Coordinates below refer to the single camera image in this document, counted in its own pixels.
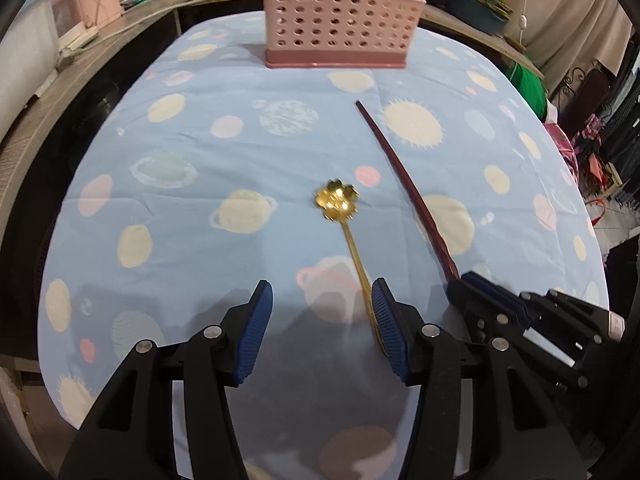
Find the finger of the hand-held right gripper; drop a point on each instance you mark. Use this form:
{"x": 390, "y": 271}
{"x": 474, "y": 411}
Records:
{"x": 472, "y": 315}
{"x": 495, "y": 292}

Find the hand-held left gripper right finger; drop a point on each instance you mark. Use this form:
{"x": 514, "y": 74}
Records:
{"x": 387, "y": 330}

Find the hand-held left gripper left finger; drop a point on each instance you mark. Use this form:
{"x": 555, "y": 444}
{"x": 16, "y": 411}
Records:
{"x": 255, "y": 330}

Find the dark maroon chopstick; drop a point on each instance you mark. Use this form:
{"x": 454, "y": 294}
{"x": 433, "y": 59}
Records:
{"x": 424, "y": 210}

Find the gold flower-shaped spoon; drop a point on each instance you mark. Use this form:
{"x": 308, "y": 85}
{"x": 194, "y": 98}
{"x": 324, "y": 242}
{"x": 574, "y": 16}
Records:
{"x": 337, "y": 200}

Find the pink perforated utensil basket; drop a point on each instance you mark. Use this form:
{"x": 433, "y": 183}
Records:
{"x": 330, "y": 10}

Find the pink floral cloth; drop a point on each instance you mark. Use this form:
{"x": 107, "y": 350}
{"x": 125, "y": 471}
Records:
{"x": 570, "y": 150}

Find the blue planet-print tablecloth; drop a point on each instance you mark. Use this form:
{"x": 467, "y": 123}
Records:
{"x": 200, "y": 160}

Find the green cloth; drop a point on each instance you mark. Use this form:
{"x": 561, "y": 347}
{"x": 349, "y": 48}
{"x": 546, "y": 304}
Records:
{"x": 527, "y": 85}

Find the black metal scroll rack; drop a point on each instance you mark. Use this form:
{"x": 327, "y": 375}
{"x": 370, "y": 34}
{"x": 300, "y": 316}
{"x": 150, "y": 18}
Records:
{"x": 575, "y": 82}

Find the blue planter with green plants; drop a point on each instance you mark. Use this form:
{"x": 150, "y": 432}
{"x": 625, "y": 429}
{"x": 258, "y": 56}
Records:
{"x": 475, "y": 12}

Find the beige curtain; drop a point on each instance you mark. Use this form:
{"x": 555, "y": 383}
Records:
{"x": 570, "y": 15}

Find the white power strip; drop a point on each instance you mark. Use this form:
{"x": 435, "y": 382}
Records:
{"x": 75, "y": 47}

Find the white plastic storage box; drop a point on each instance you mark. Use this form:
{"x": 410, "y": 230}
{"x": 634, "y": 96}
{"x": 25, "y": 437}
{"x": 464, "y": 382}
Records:
{"x": 25, "y": 55}

